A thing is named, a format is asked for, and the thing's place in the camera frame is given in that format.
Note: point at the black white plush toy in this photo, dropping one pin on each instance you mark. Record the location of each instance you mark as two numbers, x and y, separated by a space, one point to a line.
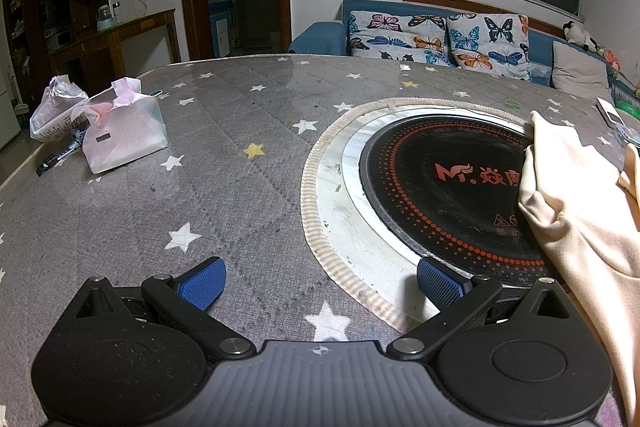
575 36

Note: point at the black pen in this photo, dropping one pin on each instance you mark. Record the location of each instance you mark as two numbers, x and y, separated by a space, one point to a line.
50 163

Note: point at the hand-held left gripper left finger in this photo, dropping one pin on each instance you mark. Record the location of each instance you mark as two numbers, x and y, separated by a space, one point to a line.
202 283

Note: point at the wooden sideboard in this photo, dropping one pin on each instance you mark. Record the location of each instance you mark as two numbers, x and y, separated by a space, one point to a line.
130 32

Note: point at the orange plush toy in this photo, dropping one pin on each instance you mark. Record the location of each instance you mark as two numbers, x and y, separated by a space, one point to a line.
609 57

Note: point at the white remote control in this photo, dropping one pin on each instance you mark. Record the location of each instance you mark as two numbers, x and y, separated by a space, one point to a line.
607 111

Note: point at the small clear plastic box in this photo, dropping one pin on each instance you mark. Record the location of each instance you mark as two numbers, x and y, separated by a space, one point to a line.
631 109

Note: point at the white microwave oven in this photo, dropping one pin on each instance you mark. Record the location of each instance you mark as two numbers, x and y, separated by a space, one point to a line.
59 39

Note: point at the glass kettle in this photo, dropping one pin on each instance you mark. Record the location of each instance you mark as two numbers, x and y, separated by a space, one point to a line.
105 19

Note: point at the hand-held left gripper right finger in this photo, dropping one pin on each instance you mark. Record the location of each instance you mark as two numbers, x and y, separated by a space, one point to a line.
440 285

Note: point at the black round induction cooker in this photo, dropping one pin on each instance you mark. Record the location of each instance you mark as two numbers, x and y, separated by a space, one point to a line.
425 207

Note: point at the blue sofa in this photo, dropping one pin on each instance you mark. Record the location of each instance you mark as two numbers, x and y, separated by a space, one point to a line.
320 37

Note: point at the grey cushion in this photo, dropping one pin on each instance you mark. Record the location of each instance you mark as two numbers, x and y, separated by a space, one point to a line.
580 69

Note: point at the cream sweater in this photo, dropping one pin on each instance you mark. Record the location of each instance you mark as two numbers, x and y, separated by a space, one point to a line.
575 217

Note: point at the white appliance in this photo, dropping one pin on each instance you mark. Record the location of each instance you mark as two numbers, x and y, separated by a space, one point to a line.
7 107

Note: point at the butterfly print cushion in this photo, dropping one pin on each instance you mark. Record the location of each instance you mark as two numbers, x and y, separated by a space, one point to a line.
385 39
480 42

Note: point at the pink tissue pack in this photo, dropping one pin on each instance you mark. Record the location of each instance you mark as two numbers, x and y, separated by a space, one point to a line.
125 142

